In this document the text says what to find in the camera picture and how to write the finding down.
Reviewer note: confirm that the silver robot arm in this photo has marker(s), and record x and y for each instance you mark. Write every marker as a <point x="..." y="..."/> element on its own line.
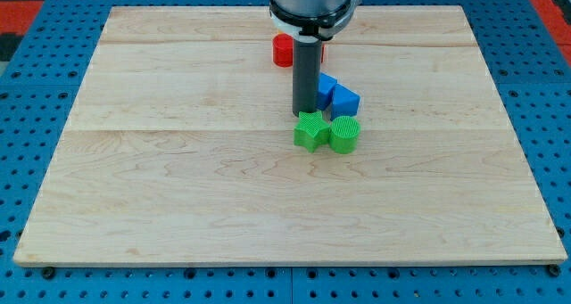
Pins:
<point x="309" y="21"/>

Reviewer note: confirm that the green star block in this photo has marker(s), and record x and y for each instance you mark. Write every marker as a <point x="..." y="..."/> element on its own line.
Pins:
<point x="311" y="131"/>

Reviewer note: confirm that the green cylinder block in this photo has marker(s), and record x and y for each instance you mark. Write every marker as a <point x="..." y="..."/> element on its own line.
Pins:
<point x="344" y="134"/>

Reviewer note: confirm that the blue cube block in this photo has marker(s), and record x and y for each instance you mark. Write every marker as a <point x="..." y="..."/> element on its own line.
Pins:
<point x="325" y="91"/>

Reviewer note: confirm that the blue wedge block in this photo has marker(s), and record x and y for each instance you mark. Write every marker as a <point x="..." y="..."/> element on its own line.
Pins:
<point x="344" y="102"/>

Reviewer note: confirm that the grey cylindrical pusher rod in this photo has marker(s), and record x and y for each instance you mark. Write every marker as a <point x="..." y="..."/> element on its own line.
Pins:
<point x="306" y="69"/>

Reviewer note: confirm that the red block behind rod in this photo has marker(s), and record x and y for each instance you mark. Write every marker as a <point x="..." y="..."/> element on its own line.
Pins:
<point x="322" y="53"/>

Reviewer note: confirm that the red cylinder block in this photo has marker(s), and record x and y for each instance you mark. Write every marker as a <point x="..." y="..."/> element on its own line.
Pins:
<point x="282" y="50"/>

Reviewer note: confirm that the wooden board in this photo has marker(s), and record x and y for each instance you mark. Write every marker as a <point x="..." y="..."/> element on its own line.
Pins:
<point x="179" y="152"/>

